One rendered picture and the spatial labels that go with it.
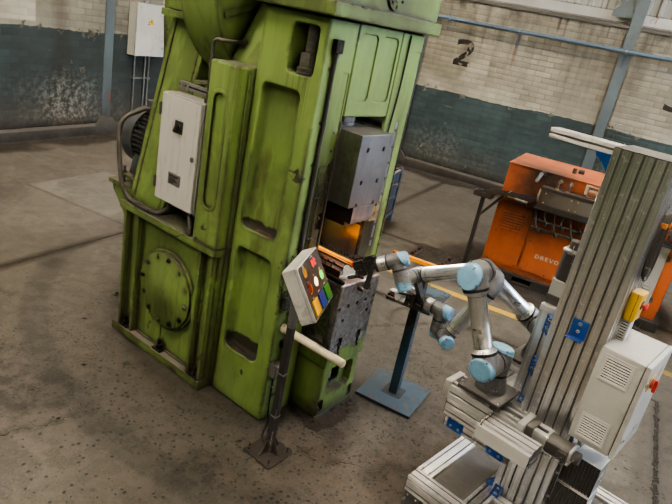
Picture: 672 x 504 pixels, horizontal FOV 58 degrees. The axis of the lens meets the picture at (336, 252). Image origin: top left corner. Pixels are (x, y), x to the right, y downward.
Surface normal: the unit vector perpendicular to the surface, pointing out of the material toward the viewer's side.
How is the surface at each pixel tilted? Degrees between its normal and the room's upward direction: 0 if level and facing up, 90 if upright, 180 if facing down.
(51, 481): 0
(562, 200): 90
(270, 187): 89
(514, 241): 92
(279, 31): 89
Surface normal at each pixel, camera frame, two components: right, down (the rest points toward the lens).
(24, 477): 0.18, -0.92
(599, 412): -0.67, 0.15
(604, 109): -0.46, 0.24
